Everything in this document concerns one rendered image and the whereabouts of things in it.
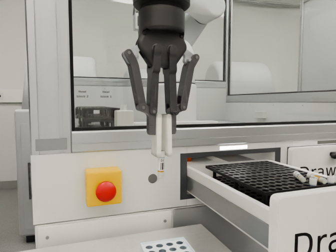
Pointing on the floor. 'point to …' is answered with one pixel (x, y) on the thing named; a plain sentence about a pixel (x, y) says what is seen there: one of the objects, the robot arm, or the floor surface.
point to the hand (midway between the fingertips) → (161, 134)
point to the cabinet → (165, 224)
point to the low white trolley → (125, 243)
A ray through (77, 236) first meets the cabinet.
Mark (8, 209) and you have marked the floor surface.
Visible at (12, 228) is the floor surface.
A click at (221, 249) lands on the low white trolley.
